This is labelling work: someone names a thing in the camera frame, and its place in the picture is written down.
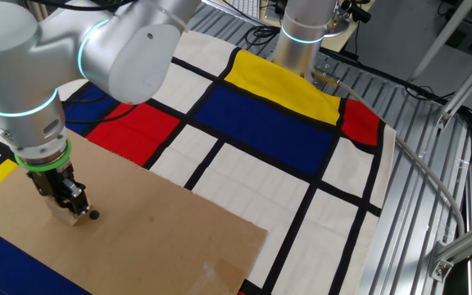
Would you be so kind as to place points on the brown cardboard sheet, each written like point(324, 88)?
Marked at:
point(137, 229)

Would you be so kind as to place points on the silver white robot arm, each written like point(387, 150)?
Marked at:
point(117, 53)

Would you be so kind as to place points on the pale grey slanted leg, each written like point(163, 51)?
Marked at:
point(445, 37)

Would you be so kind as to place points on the small wooden block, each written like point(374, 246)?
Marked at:
point(69, 216)

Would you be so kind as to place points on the colour block patterned cloth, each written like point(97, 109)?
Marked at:
point(260, 192)

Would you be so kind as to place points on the white keyboard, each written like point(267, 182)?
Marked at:
point(244, 6)

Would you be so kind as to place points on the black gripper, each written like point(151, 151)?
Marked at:
point(51, 182)

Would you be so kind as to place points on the aluminium frame strut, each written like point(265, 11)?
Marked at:
point(465, 243)
point(469, 84)

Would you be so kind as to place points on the black webcam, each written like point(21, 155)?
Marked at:
point(355, 10)

